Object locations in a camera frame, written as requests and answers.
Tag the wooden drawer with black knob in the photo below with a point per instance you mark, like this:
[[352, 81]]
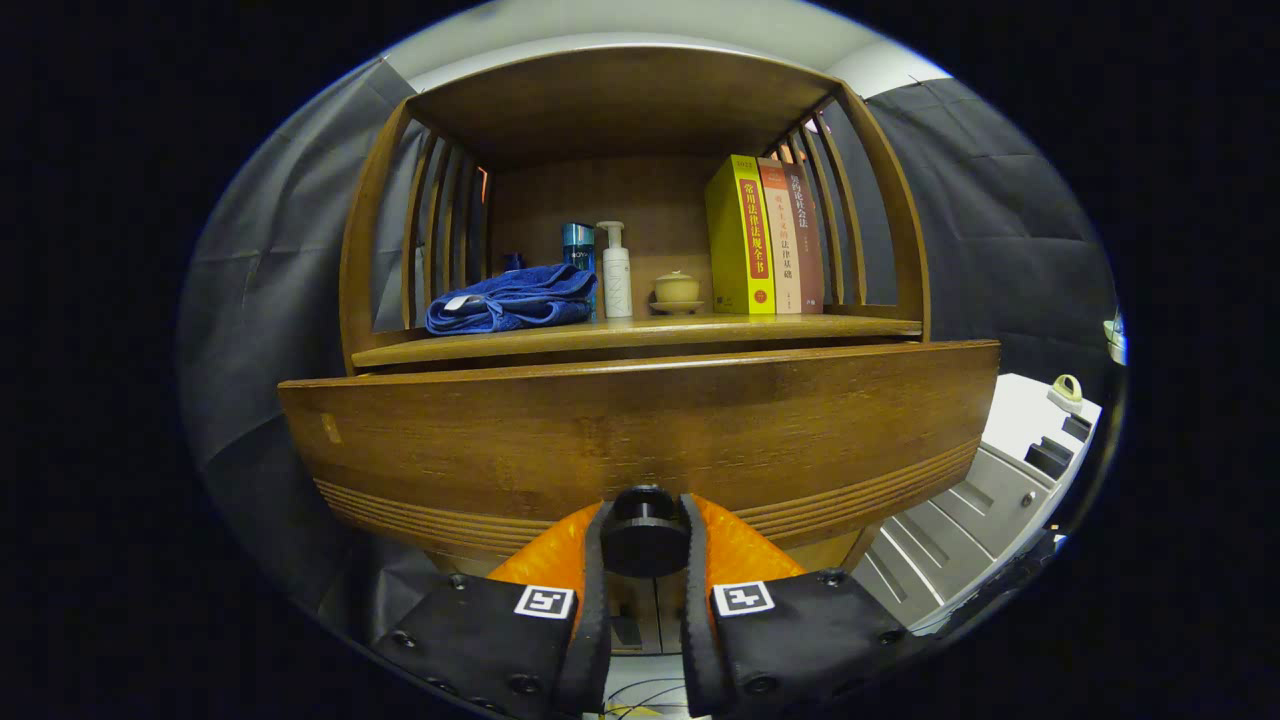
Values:
[[640, 430]]

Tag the orange and white book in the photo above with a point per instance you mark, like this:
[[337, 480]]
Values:
[[785, 250]]

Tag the small black flat object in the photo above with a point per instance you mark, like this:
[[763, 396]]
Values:
[[1077, 428]]

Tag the blue folded towel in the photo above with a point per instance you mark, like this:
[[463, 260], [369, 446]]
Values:
[[510, 300]]

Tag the brown book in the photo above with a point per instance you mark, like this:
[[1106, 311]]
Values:
[[810, 250]]

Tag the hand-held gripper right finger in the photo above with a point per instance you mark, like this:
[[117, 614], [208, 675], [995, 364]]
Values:
[[695, 620]]

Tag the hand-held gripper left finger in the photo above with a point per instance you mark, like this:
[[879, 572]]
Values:
[[598, 610]]

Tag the black tray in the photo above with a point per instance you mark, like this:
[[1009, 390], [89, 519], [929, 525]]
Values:
[[1047, 458]]

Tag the small white blue-capped bottle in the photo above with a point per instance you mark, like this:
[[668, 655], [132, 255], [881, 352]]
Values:
[[513, 262]]

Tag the white drawer cabinet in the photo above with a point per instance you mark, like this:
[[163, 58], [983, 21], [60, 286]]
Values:
[[990, 500]]

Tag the brown wooden cabinet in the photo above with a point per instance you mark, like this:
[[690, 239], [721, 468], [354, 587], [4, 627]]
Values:
[[620, 110]]

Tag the beige lidded teacup with saucer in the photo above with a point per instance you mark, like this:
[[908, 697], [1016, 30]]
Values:
[[677, 290]]

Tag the wooden countertop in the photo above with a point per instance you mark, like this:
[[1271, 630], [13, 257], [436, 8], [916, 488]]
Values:
[[700, 328]]

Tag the tall blue bottle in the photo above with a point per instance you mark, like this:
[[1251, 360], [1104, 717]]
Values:
[[578, 245]]

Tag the white pump bottle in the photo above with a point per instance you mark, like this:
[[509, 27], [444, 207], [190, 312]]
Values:
[[616, 280]]

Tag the thick yellow book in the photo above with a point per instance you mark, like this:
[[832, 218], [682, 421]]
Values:
[[740, 240]]

